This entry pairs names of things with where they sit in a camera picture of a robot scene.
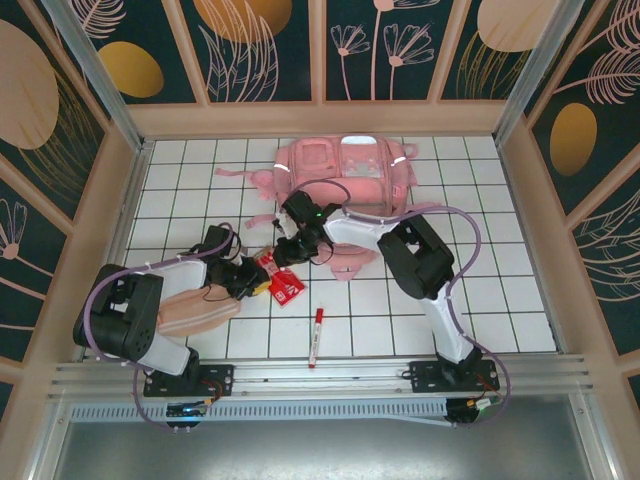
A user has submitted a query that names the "pink student backpack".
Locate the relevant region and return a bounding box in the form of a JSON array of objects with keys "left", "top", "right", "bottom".
[{"left": 214, "top": 134, "right": 444, "bottom": 281}]

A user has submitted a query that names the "aluminium side rail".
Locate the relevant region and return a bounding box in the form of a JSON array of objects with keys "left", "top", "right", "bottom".
[{"left": 74, "top": 141, "right": 154, "bottom": 362}]

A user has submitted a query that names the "grey slotted cable duct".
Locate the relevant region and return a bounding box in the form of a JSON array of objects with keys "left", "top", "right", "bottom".
[{"left": 69, "top": 402, "right": 454, "bottom": 422}]

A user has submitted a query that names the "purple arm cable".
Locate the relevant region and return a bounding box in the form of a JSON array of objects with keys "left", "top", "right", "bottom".
[
  {"left": 289, "top": 178, "right": 512, "bottom": 432},
  {"left": 83, "top": 224, "right": 244, "bottom": 432}
]

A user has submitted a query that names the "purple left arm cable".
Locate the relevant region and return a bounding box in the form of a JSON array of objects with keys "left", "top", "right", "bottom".
[{"left": 83, "top": 224, "right": 244, "bottom": 432}]

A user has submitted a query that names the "red packet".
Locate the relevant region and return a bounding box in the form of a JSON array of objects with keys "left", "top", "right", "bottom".
[{"left": 252, "top": 249, "right": 306, "bottom": 308}]

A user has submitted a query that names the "peach fabric pencil case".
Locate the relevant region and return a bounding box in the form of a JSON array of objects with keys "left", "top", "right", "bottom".
[{"left": 158, "top": 287, "right": 244, "bottom": 337}]

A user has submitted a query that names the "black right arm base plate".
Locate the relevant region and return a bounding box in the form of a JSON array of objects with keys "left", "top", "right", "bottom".
[{"left": 408, "top": 358, "right": 501, "bottom": 395}]

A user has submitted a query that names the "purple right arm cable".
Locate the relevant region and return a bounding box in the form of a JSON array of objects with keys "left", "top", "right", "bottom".
[{"left": 289, "top": 178, "right": 512, "bottom": 432}]

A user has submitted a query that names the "red and white marker pen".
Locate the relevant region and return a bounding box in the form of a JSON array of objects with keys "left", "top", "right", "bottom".
[{"left": 308, "top": 308, "right": 325, "bottom": 370}]

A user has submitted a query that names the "aluminium mounting rail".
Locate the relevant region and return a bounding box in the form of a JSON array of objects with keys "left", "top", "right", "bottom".
[{"left": 47, "top": 353, "right": 597, "bottom": 402}]

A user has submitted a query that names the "small green circuit board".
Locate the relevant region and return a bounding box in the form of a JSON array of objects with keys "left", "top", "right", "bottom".
[
  {"left": 468, "top": 394, "right": 503, "bottom": 412},
  {"left": 165, "top": 399, "right": 221, "bottom": 419}
]

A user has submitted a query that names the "grey metal sheet panel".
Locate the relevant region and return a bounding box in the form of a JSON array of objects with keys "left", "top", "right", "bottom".
[{"left": 27, "top": 394, "right": 619, "bottom": 480}]

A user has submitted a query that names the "aluminium frame post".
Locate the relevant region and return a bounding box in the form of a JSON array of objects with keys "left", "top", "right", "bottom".
[
  {"left": 492, "top": 0, "right": 586, "bottom": 144},
  {"left": 41, "top": 0, "right": 147, "bottom": 147}
]

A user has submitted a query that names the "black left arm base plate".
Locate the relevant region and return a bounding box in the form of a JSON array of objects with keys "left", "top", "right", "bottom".
[{"left": 143, "top": 363, "right": 235, "bottom": 399}]

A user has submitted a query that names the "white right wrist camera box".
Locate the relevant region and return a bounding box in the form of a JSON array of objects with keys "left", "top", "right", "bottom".
[{"left": 272, "top": 211, "right": 297, "bottom": 237}]

